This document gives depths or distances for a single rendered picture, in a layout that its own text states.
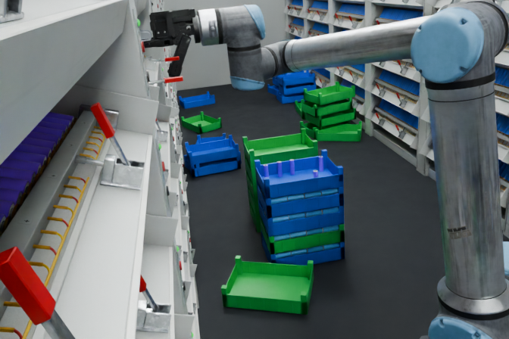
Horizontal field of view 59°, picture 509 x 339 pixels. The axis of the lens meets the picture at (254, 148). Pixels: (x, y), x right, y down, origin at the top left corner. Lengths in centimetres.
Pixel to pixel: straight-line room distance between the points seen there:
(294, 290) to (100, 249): 140
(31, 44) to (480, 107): 77
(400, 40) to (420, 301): 98
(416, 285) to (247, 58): 105
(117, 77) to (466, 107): 58
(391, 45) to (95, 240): 82
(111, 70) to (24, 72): 46
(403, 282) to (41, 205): 154
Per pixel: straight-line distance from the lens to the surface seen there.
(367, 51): 110
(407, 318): 165
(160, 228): 72
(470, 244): 96
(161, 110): 137
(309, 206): 172
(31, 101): 20
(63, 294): 33
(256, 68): 121
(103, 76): 65
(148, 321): 58
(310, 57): 120
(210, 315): 168
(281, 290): 174
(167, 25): 117
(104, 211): 43
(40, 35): 20
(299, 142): 216
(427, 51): 84
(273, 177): 182
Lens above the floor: 108
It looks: 21 degrees down
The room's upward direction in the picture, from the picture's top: 5 degrees counter-clockwise
